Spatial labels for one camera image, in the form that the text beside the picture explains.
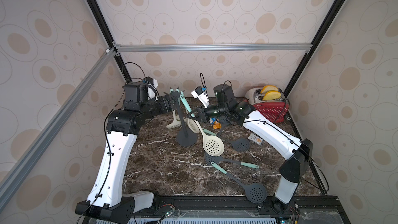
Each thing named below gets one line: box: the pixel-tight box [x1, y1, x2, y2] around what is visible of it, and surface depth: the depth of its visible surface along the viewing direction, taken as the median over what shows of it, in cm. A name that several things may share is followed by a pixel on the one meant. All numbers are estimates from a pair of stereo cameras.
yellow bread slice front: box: [262, 90, 282, 101], surface depth 96 cm
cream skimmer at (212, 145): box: [180, 93, 225, 157], surface depth 70 cm
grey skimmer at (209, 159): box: [204, 152, 260, 169], surface depth 89 cm
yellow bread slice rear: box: [260, 85, 279, 94], surface depth 99 cm
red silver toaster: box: [252, 88, 290, 123], surface depth 97 cm
